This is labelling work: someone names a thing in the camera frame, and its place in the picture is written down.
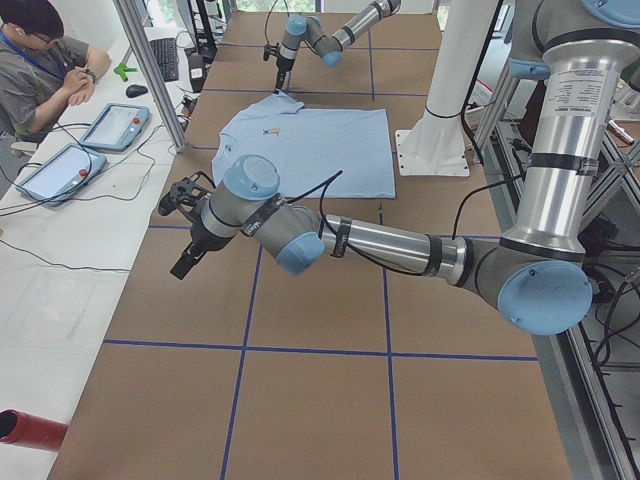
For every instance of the black computer mouse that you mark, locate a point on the black computer mouse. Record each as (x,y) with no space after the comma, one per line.
(133,91)

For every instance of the teach pendant tablet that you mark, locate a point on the teach pendant tablet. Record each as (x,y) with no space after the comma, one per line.
(115,127)
(63,175)

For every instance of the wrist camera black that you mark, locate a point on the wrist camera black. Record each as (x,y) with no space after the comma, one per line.
(269,51)
(187,195)

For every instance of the aluminium frame post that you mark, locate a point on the aluminium frame post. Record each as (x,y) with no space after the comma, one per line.
(133,27)

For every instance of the near teach pendant tablet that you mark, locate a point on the near teach pendant tablet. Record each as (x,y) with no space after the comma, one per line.
(63,175)

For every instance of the seated person grey shirt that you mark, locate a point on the seated person grey shirt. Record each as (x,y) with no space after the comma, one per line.
(43,71)

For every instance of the light blue t-shirt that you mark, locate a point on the light blue t-shirt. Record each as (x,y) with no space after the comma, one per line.
(308,145)

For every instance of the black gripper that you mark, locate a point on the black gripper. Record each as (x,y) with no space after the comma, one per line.
(198,234)
(283,64)

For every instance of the black keyboard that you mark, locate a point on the black keyboard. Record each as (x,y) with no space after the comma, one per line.
(164,51)

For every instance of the green plastic tool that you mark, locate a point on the green plastic tool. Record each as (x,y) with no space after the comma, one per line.
(122,70)

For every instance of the red cylinder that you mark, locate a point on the red cylinder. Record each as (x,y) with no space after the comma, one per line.
(26,430)

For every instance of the far teach pendant tablet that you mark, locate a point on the far teach pendant tablet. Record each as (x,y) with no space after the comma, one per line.
(115,127)

